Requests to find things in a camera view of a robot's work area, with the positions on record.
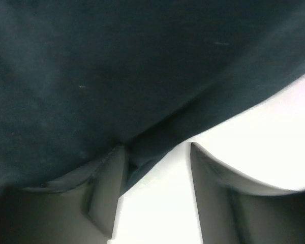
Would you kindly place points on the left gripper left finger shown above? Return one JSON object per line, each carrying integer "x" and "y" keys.
{"x": 79, "y": 207}

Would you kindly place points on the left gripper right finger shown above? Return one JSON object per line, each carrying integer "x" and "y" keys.
{"x": 235, "y": 208}

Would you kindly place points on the black t shirt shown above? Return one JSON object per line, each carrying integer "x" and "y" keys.
{"x": 78, "y": 78}

